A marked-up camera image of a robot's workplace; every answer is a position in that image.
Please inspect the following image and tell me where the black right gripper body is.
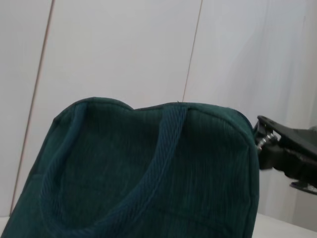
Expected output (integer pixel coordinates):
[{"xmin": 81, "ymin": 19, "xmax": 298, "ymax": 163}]
[{"xmin": 283, "ymin": 146, "xmax": 317, "ymax": 194}]

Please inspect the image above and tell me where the dark teal fabric bag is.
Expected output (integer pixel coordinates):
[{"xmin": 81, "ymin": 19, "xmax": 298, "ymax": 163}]
[{"xmin": 9, "ymin": 96, "xmax": 260, "ymax": 238}]

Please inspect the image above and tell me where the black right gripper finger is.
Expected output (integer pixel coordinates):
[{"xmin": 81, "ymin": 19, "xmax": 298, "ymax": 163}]
[
  {"xmin": 255, "ymin": 123, "xmax": 288, "ymax": 172},
  {"xmin": 256, "ymin": 115, "xmax": 317, "ymax": 156}
]

